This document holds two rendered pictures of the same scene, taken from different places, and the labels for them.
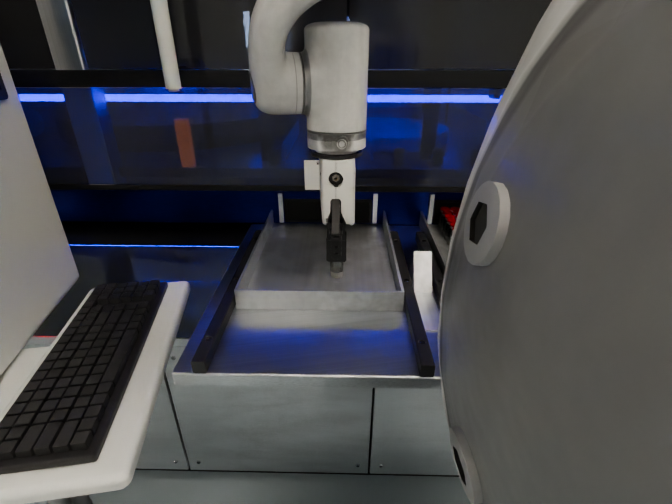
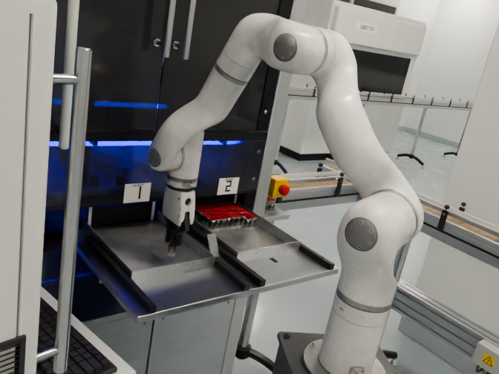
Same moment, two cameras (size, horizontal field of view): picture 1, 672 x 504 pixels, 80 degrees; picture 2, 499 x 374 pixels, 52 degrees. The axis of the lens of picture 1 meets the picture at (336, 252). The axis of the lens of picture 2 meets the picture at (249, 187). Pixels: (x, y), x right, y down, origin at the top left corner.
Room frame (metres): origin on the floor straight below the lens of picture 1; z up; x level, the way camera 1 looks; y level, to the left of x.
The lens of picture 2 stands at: (-0.50, 0.75, 1.56)
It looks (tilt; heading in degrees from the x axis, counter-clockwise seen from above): 18 degrees down; 317
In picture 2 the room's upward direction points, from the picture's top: 11 degrees clockwise
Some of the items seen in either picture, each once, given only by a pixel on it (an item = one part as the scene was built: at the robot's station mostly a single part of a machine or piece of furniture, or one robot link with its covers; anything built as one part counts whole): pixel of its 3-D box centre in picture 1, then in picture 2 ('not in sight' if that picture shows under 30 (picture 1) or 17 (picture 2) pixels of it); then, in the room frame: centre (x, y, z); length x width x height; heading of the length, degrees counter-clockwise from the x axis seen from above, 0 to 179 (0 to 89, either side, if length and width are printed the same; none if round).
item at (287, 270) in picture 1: (324, 250); (146, 242); (0.68, 0.02, 0.90); 0.34 x 0.26 x 0.04; 179
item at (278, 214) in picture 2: not in sight; (265, 211); (0.83, -0.59, 0.87); 0.14 x 0.13 x 0.02; 179
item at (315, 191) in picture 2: not in sight; (300, 186); (0.92, -0.86, 0.92); 0.69 x 0.16 x 0.16; 89
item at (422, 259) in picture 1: (427, 287); (222, 252); (0.53, -0.14, 0.91); 0.14 x 0.03 x 0.06; 178
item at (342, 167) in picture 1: (336, 181); (178, 201); (0.58, 0.00, 1.06); 0.10 x 0.08 x 0.11; 179
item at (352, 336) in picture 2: not in sight; (353, 333); (0.04, -0.14, 0.95); 0.19 x 0.19 x 0.18
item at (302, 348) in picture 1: (417, 283); (206, 252); (0.61, -0.15, 0.87); 0.70 x 0.48 x 0.02; 89
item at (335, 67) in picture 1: (333, 78); (184, 151); (0.58, 0.00, 1.21); 0.09 x 0.08 x 0.13; 104
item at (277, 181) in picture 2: not in sight; (275, 185); (0.79, -0.57, 0.99); 0.08 x 0.07 x 0.07; 179
